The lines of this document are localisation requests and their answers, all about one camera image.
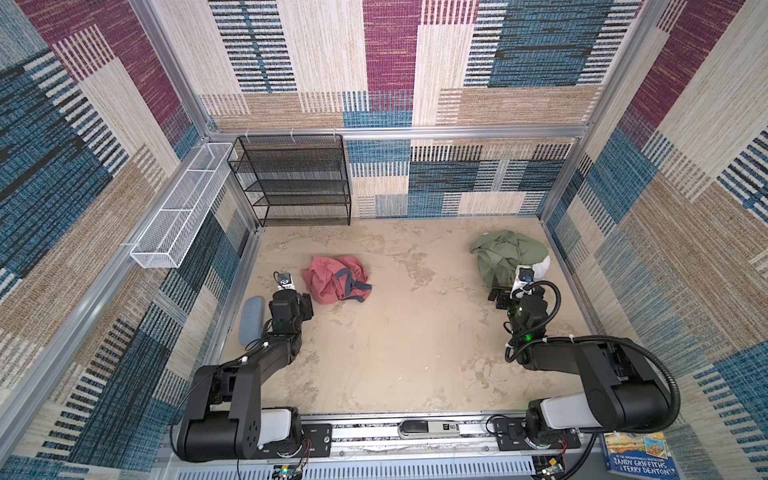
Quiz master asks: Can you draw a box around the red cloth with blue trim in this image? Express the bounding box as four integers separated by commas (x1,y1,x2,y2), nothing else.
302,256,373,305

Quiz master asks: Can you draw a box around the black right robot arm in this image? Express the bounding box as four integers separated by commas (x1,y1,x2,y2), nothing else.
488,280,682,445

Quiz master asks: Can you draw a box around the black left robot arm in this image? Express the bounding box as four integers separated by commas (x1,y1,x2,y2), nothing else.
172,289,313,463

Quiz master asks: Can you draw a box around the green cloth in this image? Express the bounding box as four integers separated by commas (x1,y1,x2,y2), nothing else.
469,230,550,287

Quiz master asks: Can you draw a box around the white cloth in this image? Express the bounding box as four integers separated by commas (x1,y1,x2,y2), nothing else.
532,255,551,280

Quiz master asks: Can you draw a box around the blue oval pad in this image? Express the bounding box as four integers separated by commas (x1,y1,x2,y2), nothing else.
238,296,264,347

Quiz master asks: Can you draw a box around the circuit board with green led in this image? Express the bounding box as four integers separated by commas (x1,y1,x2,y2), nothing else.
270,464,303,480

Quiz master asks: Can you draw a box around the right circuit board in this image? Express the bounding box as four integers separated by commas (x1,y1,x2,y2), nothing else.
531,456,566,480

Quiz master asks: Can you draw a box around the treehouse paperback book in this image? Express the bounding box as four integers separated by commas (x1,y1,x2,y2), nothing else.
601,432,680,480

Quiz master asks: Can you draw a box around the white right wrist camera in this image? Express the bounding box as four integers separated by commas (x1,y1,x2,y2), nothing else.
510,265,535,300

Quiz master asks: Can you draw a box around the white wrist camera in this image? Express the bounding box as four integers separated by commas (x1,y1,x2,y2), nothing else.
273,271,295,290
510,265,535,300

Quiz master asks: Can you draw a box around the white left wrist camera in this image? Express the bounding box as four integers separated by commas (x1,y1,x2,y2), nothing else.
273,271,295,290

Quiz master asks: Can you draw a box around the black wire mesh shelf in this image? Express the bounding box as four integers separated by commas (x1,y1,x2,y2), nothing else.
229,134,352,227

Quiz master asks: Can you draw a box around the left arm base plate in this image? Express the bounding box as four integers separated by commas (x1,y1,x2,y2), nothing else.
251,423,333,460

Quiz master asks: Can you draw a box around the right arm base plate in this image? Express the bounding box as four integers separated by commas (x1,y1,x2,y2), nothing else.
486,415,582,452

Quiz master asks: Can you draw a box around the aluminium front rail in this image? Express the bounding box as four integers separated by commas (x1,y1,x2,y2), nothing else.
157,410,607,480

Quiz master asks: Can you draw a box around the white wire mesh basket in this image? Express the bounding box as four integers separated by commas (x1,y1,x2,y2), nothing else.
130,143,233,269

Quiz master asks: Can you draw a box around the black device on rail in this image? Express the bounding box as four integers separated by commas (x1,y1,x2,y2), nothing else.
397,420,461,440

